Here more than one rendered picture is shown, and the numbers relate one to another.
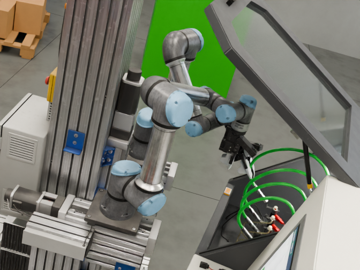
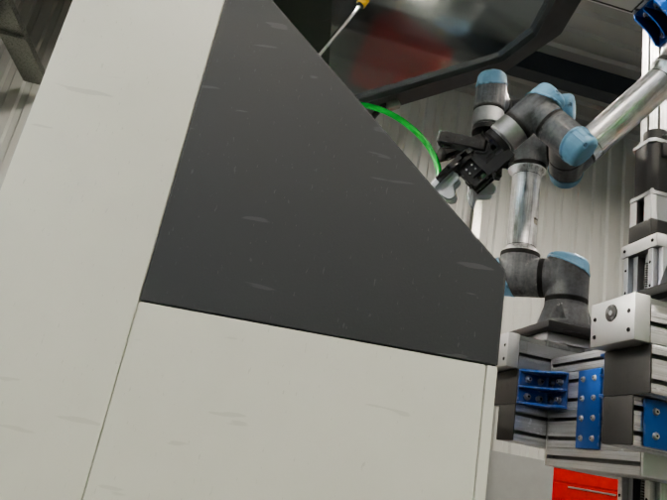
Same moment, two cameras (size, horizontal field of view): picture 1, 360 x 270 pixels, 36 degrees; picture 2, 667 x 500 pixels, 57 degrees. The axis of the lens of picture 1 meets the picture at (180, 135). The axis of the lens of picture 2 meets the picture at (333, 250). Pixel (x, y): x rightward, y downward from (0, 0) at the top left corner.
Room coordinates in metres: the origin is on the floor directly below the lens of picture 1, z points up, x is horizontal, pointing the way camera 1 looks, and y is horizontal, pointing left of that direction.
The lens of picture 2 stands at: (3.38, -0.75, 0.62)
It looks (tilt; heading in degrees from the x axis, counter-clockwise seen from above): 18 degrees up; 171
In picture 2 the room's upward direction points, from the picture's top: 11 degrees clockwise
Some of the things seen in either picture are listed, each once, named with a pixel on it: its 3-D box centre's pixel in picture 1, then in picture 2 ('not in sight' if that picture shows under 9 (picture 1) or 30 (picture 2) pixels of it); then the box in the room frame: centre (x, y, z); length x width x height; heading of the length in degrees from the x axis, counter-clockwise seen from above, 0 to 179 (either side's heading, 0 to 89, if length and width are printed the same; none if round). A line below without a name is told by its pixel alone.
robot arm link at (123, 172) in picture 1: (125, 178); (565, 277); (1.85, 0.17, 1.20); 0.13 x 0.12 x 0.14; 50
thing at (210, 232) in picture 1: (212, 228); not in sight; (2.13, -0.28, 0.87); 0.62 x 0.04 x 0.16; 170
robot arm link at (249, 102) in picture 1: (245, 109); (490, 94); (2.14, -0.24, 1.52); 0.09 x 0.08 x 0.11; 140
